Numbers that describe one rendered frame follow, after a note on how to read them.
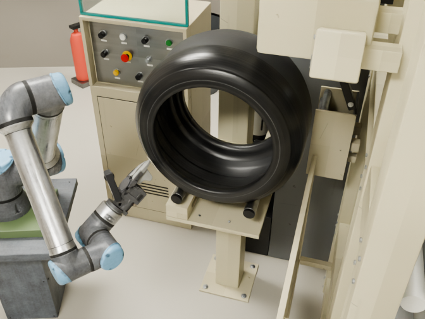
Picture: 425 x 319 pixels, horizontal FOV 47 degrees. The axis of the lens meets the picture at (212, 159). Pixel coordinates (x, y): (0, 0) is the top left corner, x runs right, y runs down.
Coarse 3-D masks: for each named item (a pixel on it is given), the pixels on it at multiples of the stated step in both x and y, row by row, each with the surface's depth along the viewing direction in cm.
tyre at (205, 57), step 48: (192, 48) 153; (240, 48) 151; (144, 96) 160; (240, 96) 147; (288, 96) 149; (144, 144) 170; (192, 144) 197; (240, 144) 196; (288, 144) 153; (192, 192) 177; (240, 192) 169
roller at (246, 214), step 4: (256, 200) 179; (248, 204) 177; (252, 204) 177; (256, 204) 178; (244, 208) 177; (248, 208) 175; (252, 208) 175; (256, 208) 177; (244, 212) 176; (248, 212) 175; (252, 212) 175; (248, 216) 176; (252, 216) 176
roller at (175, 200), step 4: (176, 188) 184; (176, 192) 182; (180, 192) 182; (184, 192) 184; (172, 196) 181; (176, 196) 181; (180, 196) 181; (184, 196) 185; (172, 200) 183; (176, 200) 182; (180, 200) 181
